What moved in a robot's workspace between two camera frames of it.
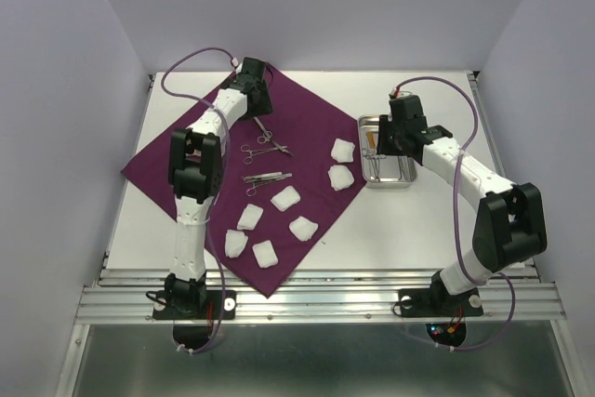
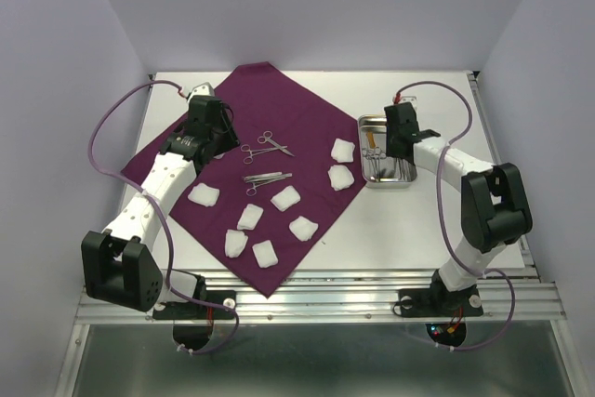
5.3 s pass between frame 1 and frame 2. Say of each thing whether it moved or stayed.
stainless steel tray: stayed
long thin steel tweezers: moved
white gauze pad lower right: stayed
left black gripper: moved
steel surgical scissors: stayed
